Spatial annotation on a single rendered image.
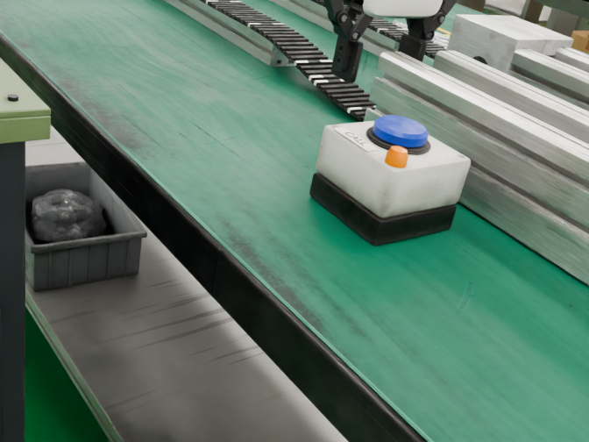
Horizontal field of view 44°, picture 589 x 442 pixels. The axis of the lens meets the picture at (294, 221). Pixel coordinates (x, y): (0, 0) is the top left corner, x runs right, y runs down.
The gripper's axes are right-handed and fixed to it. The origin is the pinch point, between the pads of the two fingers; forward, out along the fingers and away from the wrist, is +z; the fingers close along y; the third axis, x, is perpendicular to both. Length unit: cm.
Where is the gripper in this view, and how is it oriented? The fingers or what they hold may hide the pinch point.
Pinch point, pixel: (377, 65)
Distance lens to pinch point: 74.3
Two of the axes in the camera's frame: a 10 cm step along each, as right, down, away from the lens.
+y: -8.0, 1.5, -5.7
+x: 5.7, 4.8, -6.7
